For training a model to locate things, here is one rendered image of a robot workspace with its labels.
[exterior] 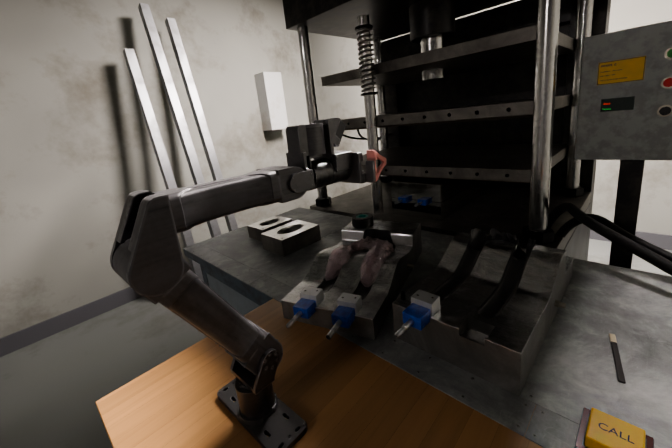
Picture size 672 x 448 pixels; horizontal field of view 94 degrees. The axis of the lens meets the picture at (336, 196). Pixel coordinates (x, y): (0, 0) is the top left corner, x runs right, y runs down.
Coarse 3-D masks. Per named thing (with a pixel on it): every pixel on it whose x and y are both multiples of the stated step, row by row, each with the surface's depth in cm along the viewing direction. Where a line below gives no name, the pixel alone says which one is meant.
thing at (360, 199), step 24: (360, 192) 219; (384, 192) 212; (504, 192) 182; (528, 192) 177; (552, 192) 172; (384, 216) 163; (408, 216) 159; (456, 216) 152; (480, 216) 148; (504, 216) 145; (528, 216) 141
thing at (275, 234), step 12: (276, 228) 137; (288, 228) 138; (300, 228) 138; (312, 228) 133; (264, 240) 132; (276, 240) 125; (288, 240) 124; (300, 240) 129; (312, 240) 134; (276, 252) 127; (288, 252) 125
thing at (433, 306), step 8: (416, 296) 68; (424, 296) 67; (432, 296) 67; (416, 304) 67; (424, 304) 66; (432, 304) 65; (408, 312) 65; (416, 312) 65; (424, 312) 64; (432, 312) 65; (408, 320) 64; (416, 320) 63; (424, 320) 64; (400, 328) 62; (408, 328) 62; (416, 328) 64
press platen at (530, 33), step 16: (512, 32) 113; (528, 32) 110; (560, 32) 126; (448, 48) 130; (464, 48) 126; (480, 48) 122; (496, 48) 118; (512, 48) 122; (528, 48) 127; (560, 48) 137; (384, 64) 152; (400, 64) 146; (416, 64) 141; (432, 64) 143; (448, 64) 149; (464, 64) 156; (480, 64) 163; (496, 64) 172; (336, 80) 175; (352, 80) 171; (384, 80) 191; (400, 80) 202; (416, 80) 215
